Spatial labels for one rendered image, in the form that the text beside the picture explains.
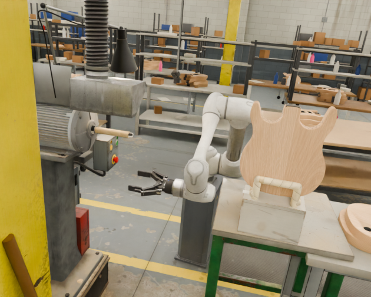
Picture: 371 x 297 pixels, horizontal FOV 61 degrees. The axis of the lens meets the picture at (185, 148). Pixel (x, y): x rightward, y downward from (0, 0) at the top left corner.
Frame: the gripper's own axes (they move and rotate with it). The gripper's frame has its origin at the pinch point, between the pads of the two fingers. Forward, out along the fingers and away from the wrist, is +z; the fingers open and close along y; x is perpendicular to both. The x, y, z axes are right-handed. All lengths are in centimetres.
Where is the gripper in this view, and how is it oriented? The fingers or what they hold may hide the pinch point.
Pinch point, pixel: (135, 180)
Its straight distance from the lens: 166.0
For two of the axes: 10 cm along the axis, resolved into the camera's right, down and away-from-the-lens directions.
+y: 2.1, -4.7, 8.6
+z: -9.8, -1.5, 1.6
